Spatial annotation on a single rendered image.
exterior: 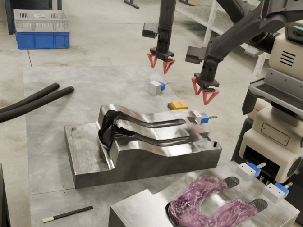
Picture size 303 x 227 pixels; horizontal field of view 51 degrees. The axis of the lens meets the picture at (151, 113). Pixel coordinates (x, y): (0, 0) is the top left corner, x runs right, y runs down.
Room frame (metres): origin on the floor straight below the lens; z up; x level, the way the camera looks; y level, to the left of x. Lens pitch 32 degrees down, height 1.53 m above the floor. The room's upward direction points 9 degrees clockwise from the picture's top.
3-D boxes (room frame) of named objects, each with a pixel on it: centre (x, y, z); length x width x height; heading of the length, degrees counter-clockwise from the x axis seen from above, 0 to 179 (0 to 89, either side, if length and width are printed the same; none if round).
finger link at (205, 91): (1.14, -0.21, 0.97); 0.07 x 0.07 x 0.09; 24
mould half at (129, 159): (0.90, 0.02, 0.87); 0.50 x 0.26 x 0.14; 115
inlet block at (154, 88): (1.42, -0.02, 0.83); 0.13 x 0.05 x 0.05; 142
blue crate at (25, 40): (3.74, 1.49, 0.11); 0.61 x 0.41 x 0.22; 118
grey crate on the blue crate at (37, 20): (3.74, 1.49, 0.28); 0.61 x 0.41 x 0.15; 118
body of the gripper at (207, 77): (1.16, -0.19, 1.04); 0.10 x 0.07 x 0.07; 24
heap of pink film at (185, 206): (0.62, -0.21, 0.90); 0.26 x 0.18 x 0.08; 132
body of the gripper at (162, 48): (1.39, 0.00, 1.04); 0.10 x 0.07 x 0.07; 52
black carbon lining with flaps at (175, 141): (0.90, 0.00, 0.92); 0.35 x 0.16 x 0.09; 115
